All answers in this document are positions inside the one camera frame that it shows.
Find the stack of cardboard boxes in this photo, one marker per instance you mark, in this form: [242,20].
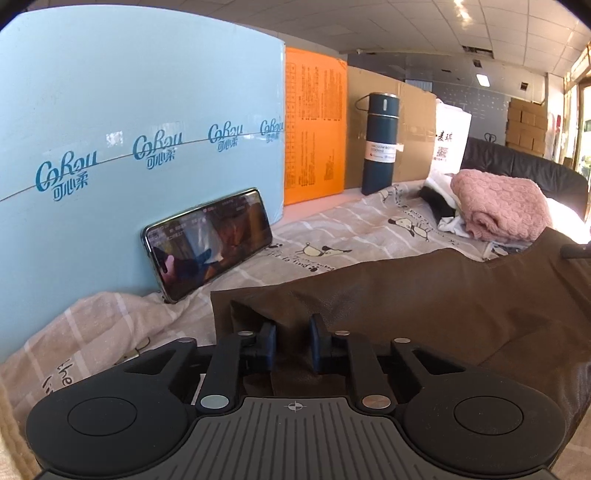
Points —
[526,124]

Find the printed checked bed sheet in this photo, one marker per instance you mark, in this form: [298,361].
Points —
[341,233]

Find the black smartphone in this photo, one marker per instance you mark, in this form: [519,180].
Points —
[207,244]

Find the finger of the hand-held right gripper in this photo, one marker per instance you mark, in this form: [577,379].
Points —
[575,252]

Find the pink knitted blanket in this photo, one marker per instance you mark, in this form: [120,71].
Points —
[503,207]

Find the brown garment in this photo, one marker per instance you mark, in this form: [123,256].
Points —
[415,300]

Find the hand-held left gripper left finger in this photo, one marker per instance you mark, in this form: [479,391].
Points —
[268,347]

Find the orange cardboard box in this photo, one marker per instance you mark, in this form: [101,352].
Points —
[314,134]

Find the white paper bag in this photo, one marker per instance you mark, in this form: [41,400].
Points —
[450,138]

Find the large light blue carton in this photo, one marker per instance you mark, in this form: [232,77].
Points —
[138,92]

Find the dark blue vacuum bottle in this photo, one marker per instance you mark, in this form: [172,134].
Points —
[379,166]

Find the beige fuzzy blanket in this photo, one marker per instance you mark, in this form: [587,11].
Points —
[10,443]

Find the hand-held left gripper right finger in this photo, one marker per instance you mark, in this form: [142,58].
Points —
[317,347]

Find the black leather sofa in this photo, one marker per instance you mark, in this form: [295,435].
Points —
[517,164]

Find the white and black clothes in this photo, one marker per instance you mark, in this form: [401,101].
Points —
[441,203]

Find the brown cardboard box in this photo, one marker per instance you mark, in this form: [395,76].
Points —
[415,138]

